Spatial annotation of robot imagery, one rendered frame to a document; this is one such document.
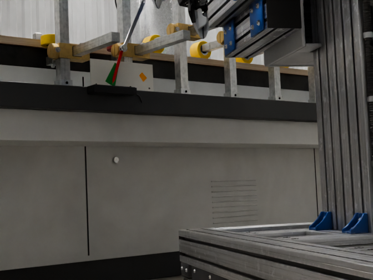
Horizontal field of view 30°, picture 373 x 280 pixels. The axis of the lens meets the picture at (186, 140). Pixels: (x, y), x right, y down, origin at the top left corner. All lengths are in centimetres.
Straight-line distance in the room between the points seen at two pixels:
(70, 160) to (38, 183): 15
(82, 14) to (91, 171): 892
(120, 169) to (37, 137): 49
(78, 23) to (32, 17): 84
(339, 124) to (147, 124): 98
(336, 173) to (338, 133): 10
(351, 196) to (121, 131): 103
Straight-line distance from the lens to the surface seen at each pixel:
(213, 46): 290
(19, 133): 223
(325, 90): 174
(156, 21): 671
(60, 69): 231
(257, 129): 283
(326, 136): 173
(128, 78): 243
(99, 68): 237
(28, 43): 250
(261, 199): 310
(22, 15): 1080
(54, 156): 250
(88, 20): 1148
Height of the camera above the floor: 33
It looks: 4 degrees up
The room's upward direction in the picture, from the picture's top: 2 degrees counter-clockwise
